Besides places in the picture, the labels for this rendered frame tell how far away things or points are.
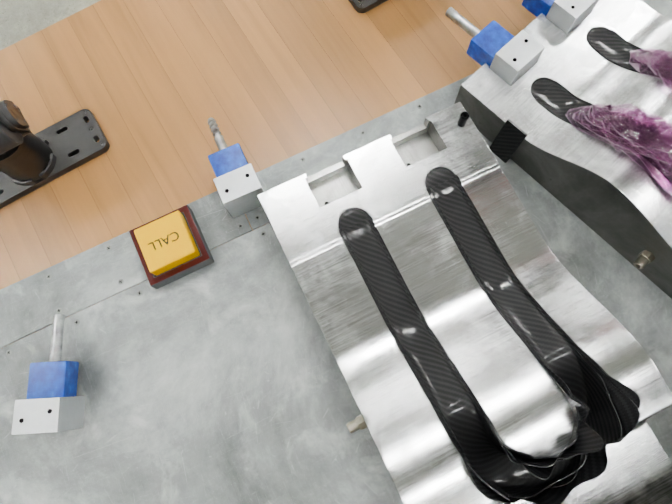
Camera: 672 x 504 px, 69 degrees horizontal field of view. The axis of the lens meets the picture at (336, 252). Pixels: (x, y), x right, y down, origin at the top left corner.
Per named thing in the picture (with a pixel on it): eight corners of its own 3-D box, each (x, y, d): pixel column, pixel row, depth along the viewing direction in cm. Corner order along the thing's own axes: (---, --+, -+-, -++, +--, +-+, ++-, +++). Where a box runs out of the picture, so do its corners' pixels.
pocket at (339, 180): (305, 186, 59) (302, 173, 55) (344, 168, 59) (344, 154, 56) (321, 218, 58) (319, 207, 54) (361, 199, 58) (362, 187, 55)
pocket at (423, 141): (385, 149, 60) (387, 134, 56) (423, 131, 60) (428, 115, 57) (402, 180, 59) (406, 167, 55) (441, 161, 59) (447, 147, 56)
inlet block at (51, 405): (52, 318, 61) (24, 312, 56) (91, 316, 61) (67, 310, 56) (41, 430, 58) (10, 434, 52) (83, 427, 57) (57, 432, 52)
